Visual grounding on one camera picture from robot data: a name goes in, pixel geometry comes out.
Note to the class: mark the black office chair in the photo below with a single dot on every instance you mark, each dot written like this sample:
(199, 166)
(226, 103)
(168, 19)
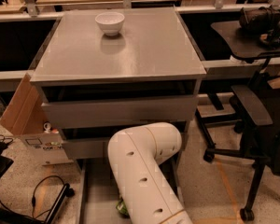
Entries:
(257, 117)

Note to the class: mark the grey middle drawer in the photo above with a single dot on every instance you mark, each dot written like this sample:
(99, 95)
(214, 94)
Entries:
(89, 143)

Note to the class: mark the brown cardboard box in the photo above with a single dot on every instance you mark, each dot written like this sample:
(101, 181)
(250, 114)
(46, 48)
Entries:
(24, 118)

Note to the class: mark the white ceramic bowl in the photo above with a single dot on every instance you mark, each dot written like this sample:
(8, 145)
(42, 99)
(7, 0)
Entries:
(110, 23)

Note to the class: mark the green rice chip bag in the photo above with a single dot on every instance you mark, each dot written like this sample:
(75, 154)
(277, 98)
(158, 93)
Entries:
(121, 207)

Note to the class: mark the black headset device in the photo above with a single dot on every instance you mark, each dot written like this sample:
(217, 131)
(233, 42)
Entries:
(264, 22)

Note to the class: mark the grey top drawer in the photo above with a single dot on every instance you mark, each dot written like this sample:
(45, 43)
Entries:
(100, 113)

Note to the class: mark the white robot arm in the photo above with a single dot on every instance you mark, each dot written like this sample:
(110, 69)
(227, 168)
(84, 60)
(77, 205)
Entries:
(135, 155)

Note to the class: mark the grey open bottom drawer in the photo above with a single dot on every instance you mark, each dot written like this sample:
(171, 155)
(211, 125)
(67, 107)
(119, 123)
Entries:
(98, 194)

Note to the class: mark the grey drawer cabinet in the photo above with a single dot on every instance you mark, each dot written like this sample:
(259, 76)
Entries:
(151, 56)

